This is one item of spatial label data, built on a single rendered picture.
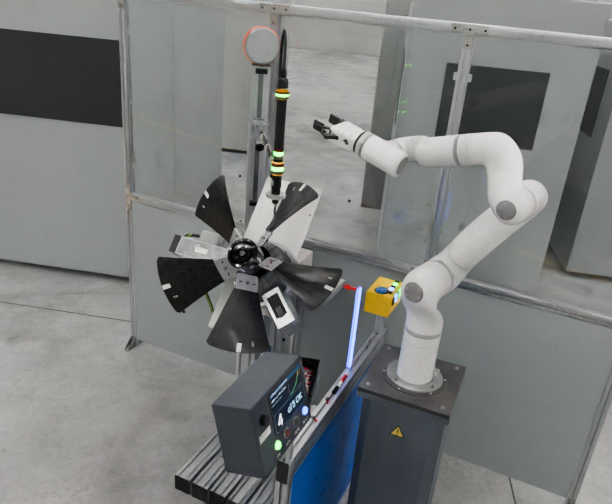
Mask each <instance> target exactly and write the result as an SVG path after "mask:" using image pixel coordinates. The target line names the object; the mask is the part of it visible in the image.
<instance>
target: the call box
mask: <svg viewBox="0 0 612 504"><path fill-rule="evenodd" d="M394 282H395V280H391V279H388V278H384V277H379V278H378V279H377V280H376V281H375V282H374V284H373V285H372V286H371V287H370V288H369V289H368V290H367V292H366V299H365V306H364V311H366V312H369V313H373V314H376V315H380V316H383V317H386V318H388V316H389V315H390V314H391V312H392V311H393V310H394V308H395V307H396V306H397V304H398V303H399V301H400V297H399V298H398V299H397V301H396V302H394V305H393V306H391V304H392V299H393V298H394V297H395V295H396V294H397V292H398V291H399V290H400V288H401V285H402V282H400V283H399V284H398V285H397V286H396V288H395V289H394V290H393V291H392V292H393V293H392V294H387V292H388V291H391V290H389V288H390V287H391V285H392V284H393V283H394ZM379 286H381V287H385V288H386V289H387V292H386V293H379V292H377V291H376V289H377V287H379Z"/></svg>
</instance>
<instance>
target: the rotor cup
mask: <svg viewBox="0 0 612 504"><path fill-rule="evenodd" d="M242 250H243V251H245V255H244V256H241V255H240V251H242ZM257 257H258V258H260V259H261V260H260V261H259V260H258V259H257ZM268 257H271V254H270V253H269V251H268V250H267V249H266V248H265V247H260V246H258V245H257V244H256V243H255V242H254V241H253V240H251V239H248V238H240V239H237V240H236V241H234V242H233V243H232V244H231V245H230V247H229V249H228V252H227V258H228V261H229V263H230V265H231V266H233V267H234V268H235V269H236V270H237V271H238V273H243V274H248V275H252V276H256V277H258V281H259V280H261V279H263V278H264V277H265V276H266V275H267V274H268V273H269V271H265V270H262V269H258V268H257V267H259V263H261V262H262V261H264V260H265V259H266V258H268ZM241 269H243V270H244V271H245V272H243V271H242V270H241Z"/></svg>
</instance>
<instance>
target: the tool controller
mask: <svg viewBox="0 0 612 504"><path fill-rule="evenodd" d="M303 405H306V406H307V409H308V412H307V414H306V415H305V416H303V415H302V413H301V410H302V407H303ZM282 406H283V407H284V412H285V417H286V424H285V426H284V427H283V428H282V429H281V431H280V432H279V433H278V434H277V432H276V427H275V422H274V416H275V415H276V413H277V412H278V411H279V410H280V409H281V407H282ZM212 410H213V414H214V419H215V423H216V427H217V432H218V436H219V440H220V445H221V449H222V453H223V458H224V462H225V466H226V470H227V472H230V473H235V474H240V475H245V476H250V477H256V478H261V479H265V478H266V477H267V476H268V475H269V473H270V472H271V470H272V469H273V468H274V466H275V465H276V464H277V462H278V461H279V460H280V458H281V457H282V456H283V454H284V453H285V452H286V450H287V449H288V448H289V446H290V445H291V444H292V442H293V441H294V440H295V438H296V437H297V436H298V434H299V433H300V432H301V430H302V429H303V427H304V426H305V425H306V423H307V422H308V421H309V419H310V418H311V412H310V406H309V400H308V395H307V389H306V383H305V377H304V372H303V366H302V360H301V356H300V355H297V354H286V353H274V352H264V353H263V354H262V355H261V356H260V357H259V358H258V359H257V360H256V361H255V362H254V363H253V364H252V365H251V366H250V367H249V368H248V369H247V370H246V371H245V372H244V373H243V374H242V375H241V376H240V377H239V378H238V379H237V380H236V381H235V382H234V383H233V384H232V385H231V386H229V387H228V388H227V389H226V390H225V391H224V392H223V393H222V394H221V395H220V396H219V397H218V398H217V399H216V400H215V401H214V402H213V403H212ZM295 416H298V418H299V424H298V425H297V426H296V427H294V426H293V419H294V417H295ZM286 427H288V428H289V429H290V432H291V433H290V436H289V437H288V438H286V439H285V438H284V430H285V428H286ZM277 439H278V440H280V442H281V447H280V449H279V450H278V451H275V450H274V443H275V441H276V440H277Z"/></svg>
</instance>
